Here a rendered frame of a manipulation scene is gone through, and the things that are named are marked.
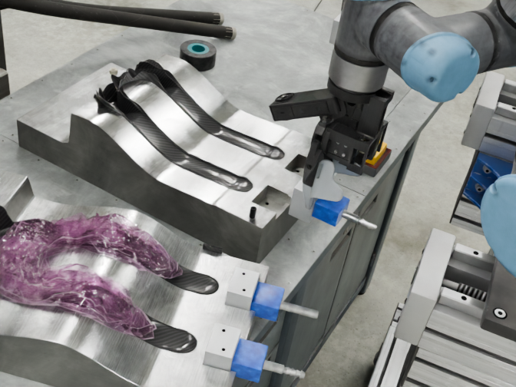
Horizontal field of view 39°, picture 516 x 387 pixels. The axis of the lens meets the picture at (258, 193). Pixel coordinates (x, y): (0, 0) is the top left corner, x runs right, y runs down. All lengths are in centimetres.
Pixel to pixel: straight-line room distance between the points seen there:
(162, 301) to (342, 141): 33
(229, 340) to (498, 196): 42
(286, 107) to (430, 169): 188
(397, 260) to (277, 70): 98
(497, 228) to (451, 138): 235
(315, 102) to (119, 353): 42
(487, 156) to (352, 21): 54
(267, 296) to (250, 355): 11
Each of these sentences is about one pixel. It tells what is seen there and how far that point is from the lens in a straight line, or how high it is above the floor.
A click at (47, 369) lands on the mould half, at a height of 83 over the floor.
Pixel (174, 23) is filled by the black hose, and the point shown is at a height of 86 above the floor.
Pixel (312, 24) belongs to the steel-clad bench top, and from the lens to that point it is 189.
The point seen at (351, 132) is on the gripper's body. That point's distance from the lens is 100.
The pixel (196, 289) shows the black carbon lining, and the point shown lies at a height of 85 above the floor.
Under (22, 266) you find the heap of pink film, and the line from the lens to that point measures 104.
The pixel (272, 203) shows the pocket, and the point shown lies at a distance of 120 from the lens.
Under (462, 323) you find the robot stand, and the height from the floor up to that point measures 97.
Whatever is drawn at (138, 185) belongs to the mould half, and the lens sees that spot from 123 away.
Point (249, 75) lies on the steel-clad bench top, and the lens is 164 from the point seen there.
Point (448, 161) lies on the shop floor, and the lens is 295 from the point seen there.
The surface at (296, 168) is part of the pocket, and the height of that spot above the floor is 86.
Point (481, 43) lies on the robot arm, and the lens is 89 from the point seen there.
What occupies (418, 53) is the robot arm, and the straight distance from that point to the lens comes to 84.
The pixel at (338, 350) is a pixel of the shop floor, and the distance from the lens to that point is 214.
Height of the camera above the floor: 165
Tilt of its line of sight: 40 degrees down
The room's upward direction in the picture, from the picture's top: 10 degrees clockwise
